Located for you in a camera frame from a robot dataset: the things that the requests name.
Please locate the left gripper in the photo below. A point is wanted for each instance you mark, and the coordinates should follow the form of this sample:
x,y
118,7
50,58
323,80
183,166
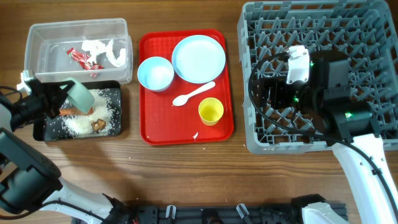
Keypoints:
x,y
44,93

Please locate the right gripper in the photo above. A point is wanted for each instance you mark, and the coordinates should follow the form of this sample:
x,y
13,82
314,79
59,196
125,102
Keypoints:
x,y
278,85

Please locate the orange carrot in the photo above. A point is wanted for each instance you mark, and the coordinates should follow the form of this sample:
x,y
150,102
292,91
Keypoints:
x,y
74,111

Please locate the teal green bowl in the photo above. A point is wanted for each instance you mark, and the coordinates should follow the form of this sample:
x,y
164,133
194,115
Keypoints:
x,y
79,96

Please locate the white rice pile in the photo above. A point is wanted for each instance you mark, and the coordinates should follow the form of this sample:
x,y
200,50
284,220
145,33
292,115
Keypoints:
x,y
81,124

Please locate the brown food scrap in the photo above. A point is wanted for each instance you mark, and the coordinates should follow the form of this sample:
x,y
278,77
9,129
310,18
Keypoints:
x,y
98,125

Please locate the red snack wrapper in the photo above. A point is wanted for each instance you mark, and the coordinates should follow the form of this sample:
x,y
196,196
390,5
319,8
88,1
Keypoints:
x,y
82,59

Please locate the yellow plastic cup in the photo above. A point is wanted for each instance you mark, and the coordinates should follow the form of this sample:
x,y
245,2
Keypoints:
x,y
211,111

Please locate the light blue bowl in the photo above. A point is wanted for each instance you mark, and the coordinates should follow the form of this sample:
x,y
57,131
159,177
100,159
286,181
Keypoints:
x,y
155,74

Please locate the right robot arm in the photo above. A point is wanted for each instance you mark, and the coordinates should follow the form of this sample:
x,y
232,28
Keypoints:
x,y
317,84

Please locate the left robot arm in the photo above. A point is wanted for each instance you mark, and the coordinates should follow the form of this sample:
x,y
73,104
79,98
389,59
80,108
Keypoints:
x,y
36,183

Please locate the grey dishwasher rack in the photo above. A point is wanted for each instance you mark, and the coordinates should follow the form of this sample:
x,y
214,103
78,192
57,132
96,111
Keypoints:
x,y
364,30

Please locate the black plastic tray bin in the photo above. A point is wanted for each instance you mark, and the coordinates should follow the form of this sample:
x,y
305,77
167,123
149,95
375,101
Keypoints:
x,y
115,102

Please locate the clear plastic bin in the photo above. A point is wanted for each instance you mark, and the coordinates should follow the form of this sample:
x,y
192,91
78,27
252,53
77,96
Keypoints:
x,y
48,43

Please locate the light blue plate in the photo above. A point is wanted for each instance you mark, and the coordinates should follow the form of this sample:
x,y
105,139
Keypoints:
x,y
198,59

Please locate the red serving tray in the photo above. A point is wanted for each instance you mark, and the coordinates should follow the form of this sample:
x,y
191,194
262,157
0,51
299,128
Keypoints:
x,y
161,123

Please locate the white plastic spoon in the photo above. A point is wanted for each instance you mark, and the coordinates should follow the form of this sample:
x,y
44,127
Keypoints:
x,y
182,99

